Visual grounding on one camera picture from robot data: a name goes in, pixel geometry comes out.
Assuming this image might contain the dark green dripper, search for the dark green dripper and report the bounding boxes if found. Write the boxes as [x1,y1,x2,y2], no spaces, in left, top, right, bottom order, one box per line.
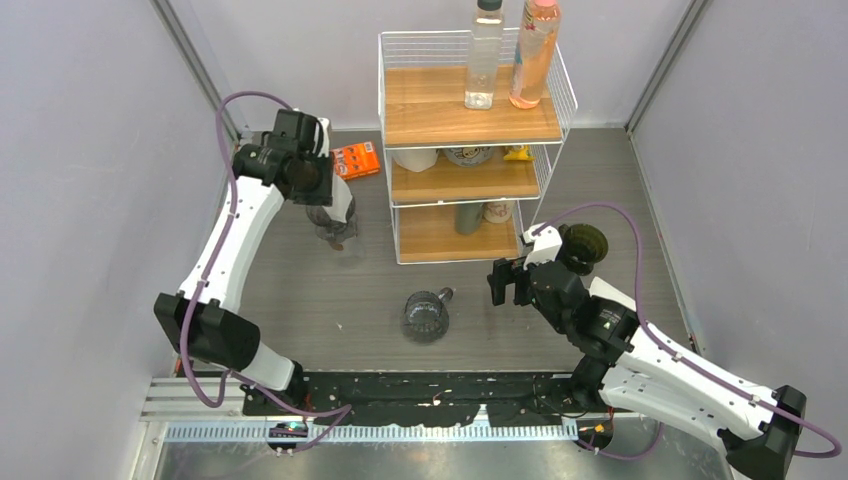
[556,224,609,276]

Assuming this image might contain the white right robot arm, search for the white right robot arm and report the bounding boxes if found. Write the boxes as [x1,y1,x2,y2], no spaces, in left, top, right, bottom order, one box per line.
[487,258,807,479]

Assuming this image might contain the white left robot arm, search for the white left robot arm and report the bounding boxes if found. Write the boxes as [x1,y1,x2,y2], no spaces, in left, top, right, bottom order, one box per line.
[154,109,356,414]

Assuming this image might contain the orange snack box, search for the orange snack box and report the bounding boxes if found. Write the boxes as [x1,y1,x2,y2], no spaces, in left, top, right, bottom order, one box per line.
[330,141,381,180]

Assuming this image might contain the white printed cup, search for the white printed cup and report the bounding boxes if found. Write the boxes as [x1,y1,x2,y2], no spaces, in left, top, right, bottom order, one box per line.
[483,201,516,224]

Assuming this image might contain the grey metal can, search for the grey metal can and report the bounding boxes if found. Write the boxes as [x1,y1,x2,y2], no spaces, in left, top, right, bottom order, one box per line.
[454,202,485,235]

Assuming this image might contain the smoky glass mug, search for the smoky glass mug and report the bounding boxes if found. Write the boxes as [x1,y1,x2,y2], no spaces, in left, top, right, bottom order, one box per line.
[400,287,454,345]

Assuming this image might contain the white cup on shelf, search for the white cup on shelf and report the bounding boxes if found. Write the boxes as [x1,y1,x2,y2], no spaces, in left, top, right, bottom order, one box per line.
[391,148,438,173]

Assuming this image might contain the yellow snack packet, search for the yellow snack packet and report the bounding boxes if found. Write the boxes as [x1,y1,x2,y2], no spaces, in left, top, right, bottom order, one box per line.
[503,145,535,162]

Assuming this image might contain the printed ceramic bowl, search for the printed ceramic bowl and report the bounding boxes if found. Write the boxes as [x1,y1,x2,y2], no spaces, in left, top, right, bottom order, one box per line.
[442,146,494,167]

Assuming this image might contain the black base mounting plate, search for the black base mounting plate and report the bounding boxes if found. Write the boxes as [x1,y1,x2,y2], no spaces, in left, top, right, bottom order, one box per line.
[291,370,614,429]

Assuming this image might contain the pink drink bottle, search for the pink drink bottle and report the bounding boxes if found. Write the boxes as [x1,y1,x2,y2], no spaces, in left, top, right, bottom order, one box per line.
[509,0,561,109]

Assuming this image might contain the clear water bottle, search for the clear water bottle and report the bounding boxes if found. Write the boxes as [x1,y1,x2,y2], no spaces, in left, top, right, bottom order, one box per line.
[464,0,504,110]

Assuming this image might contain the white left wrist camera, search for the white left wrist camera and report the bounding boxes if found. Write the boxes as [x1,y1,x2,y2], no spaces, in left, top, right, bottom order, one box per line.
[315,118,332,157]

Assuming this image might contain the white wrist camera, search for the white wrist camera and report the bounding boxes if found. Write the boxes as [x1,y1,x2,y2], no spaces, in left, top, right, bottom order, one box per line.
[315,118,332,157]
[521,224,562,270]

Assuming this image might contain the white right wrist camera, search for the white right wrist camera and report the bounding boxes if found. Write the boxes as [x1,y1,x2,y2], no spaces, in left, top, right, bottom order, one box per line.
[521,224,562,270]

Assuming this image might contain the white wire wooden shelf rack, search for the white wire wooden shelf rack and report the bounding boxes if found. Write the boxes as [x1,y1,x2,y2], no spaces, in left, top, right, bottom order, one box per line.
[377,28,578,265]

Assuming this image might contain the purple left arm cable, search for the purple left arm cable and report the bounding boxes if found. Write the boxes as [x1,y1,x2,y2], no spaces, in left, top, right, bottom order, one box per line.
[178,91,352,452]

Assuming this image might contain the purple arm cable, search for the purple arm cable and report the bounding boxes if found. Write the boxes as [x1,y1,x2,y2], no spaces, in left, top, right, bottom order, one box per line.
[178,91,352,452]
[533,202,843,460]

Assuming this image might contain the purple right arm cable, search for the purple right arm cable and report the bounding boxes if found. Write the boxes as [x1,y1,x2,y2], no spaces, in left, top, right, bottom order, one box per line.
[533,202,843,460]

